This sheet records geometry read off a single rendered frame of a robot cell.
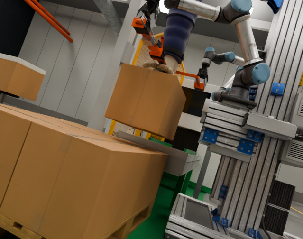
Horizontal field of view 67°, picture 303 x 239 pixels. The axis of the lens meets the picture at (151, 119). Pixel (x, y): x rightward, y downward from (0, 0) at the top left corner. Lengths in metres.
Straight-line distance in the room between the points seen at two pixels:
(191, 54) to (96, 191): 11.17
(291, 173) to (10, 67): 10.80
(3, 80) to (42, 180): 2.12
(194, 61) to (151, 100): 10.26
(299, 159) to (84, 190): 1.36
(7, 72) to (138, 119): 1.88
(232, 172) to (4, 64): 2.60
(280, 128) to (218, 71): 10.19
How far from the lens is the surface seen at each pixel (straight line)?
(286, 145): 1.77
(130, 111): 1.55
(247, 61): 1.55
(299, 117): 1.82
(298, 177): 11.76
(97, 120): 3.14
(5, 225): 1.18
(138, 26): 1.33
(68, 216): 1.00
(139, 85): 1.58
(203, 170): 2.63
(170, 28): 1.91
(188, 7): 1.63
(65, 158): 0.99
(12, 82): 2.99
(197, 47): 12.02
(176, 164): 2.08
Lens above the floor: 0.63
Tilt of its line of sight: 4 degrees up
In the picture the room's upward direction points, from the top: 18 degrees clockwise
